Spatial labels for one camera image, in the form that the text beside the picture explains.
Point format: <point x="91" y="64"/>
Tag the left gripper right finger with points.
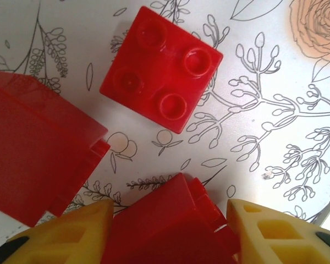
<point x="280" y="239"/>

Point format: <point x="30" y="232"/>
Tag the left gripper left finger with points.
<point x="66" y="236"/>

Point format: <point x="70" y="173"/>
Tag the red lego brick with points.
<point x="38" y="143"/>
<point x="167" y="225"/>
<point x="159" y="77"/>

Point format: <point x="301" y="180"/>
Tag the floral patterned table sheet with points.
<point x="264" y="165"/>

